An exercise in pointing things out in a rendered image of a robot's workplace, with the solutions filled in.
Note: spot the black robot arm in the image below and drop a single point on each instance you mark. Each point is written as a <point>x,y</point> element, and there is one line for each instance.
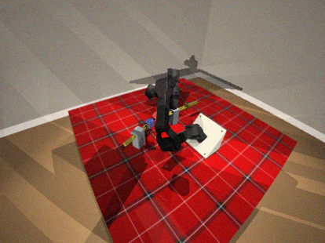
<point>167,88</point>

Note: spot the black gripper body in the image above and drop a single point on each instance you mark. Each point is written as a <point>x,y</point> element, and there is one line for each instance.
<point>150,92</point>

